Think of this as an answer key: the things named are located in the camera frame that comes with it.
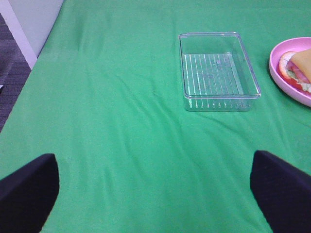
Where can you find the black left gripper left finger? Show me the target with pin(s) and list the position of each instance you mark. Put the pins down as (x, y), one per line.
(28, 195)

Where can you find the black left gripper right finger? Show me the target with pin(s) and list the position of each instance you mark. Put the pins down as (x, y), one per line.
(282, 192)

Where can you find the green lettuce leaf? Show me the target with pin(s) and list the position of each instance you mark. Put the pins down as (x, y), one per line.
(300, 84)

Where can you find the ham slice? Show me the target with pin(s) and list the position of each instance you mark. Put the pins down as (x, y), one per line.
(294, 72)

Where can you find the bread slice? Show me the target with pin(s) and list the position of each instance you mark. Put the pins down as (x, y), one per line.
(285, 58)

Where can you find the green table cloth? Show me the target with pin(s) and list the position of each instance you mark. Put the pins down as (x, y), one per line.
(105, 96)

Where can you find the left clear plastic tray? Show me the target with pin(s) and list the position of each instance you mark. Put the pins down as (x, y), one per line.
(216, 72)

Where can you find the pink round plate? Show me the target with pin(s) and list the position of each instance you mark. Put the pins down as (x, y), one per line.
(294, 44)

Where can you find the white table leg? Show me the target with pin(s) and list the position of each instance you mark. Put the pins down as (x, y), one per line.
(17, 32)

